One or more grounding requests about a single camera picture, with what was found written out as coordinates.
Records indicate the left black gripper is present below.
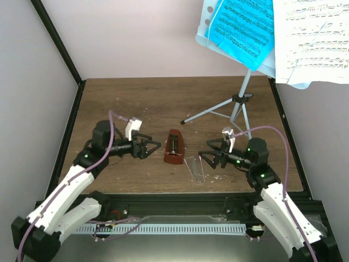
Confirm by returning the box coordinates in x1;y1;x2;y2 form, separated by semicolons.
106;132;161;160

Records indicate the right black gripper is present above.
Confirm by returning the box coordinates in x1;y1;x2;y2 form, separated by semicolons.
198;139;253;170

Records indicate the clear plastic metronome cover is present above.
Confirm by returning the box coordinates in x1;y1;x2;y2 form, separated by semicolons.
184;156;205;184

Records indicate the red-brown metronome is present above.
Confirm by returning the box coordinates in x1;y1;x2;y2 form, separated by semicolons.
164;129;185;165

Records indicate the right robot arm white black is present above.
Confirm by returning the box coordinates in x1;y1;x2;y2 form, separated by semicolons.
199;138;340;261

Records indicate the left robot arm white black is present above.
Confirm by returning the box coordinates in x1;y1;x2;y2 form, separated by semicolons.
11;117;161;261

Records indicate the light blue music stand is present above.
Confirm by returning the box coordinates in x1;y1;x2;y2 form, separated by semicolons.
180;0;313;134

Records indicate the blue sheet music page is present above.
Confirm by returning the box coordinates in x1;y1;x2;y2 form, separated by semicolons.
205;0;275;71

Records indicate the white sheet music page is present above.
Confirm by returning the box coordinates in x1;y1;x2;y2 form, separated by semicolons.
273;1;348;85

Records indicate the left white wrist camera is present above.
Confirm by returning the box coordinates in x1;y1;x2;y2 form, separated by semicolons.
125;117;142;141

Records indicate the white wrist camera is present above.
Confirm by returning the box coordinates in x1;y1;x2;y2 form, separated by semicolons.
221;127;236;153
125;117;142;141

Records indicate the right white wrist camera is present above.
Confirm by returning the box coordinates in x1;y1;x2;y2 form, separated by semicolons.
221;127;236;153

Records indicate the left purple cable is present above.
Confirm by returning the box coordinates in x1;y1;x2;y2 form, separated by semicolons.
16;110;129;262

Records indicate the black aluminium frame rail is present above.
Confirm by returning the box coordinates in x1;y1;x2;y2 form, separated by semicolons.
35;192;322;227

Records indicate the light blue slotted cable duct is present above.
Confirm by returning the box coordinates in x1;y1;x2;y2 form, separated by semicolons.
74;224;246;236

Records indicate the black frame corner post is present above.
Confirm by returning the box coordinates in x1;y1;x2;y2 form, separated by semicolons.
29;0;83;86

